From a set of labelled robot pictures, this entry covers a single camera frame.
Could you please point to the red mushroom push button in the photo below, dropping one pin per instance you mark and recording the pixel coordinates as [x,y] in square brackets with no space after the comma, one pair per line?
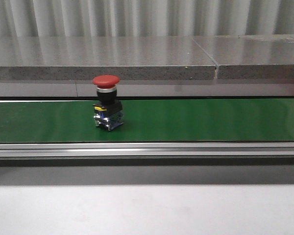
[108,112]

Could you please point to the grey stone slab left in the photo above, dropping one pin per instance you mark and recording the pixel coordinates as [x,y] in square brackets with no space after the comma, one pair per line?
[82,58]

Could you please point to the grey stone slab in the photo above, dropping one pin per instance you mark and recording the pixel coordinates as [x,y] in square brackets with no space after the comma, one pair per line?
[246,57]
[82,58]

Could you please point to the green conveyor belt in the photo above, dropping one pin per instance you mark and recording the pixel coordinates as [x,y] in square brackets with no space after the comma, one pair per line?
[151,120]

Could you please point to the grey stone slab right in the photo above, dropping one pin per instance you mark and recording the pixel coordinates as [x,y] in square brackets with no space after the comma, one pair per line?
[246,57]

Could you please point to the white pleated curtain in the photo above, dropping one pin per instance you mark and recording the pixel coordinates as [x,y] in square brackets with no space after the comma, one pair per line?
[145,17]

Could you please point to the aluminium conveyor frame rail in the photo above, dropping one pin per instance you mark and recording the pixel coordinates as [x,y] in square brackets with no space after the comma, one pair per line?
[145,150]

